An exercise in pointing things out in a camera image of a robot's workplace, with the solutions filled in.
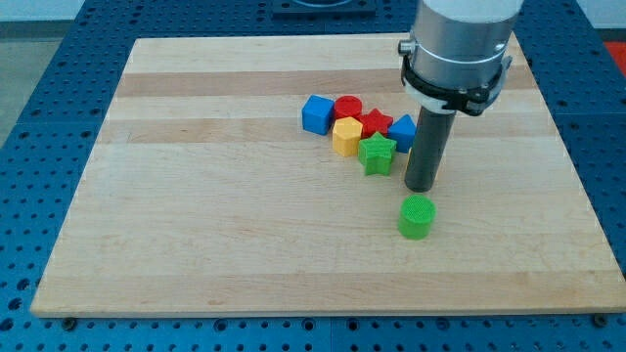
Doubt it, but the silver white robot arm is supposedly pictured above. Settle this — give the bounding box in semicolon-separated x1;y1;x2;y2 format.
397;0;522;116

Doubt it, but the green star block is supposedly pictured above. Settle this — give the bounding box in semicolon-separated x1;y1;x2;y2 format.
358;132;397;176

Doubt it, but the red star block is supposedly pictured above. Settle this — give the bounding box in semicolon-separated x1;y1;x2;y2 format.
357;109;393;139

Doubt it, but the yellow hexagon block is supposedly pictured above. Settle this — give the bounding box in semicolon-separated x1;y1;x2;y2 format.
332;116;363;156

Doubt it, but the blue cube block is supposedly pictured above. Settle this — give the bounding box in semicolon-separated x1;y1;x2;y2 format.
301;95;335;135

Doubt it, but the red cylinder block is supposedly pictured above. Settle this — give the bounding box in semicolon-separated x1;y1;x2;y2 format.
334;95;363;119

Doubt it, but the wooden board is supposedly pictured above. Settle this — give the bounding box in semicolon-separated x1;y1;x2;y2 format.
30;33;625;318

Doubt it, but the blue triangle block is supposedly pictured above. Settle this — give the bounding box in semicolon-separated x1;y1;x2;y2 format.
387;114;417;154

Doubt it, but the green cylinder block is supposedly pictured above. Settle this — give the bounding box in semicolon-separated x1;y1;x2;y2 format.
397;195;437;240

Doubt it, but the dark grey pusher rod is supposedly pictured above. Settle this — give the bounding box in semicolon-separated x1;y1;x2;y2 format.
404;108;456;193

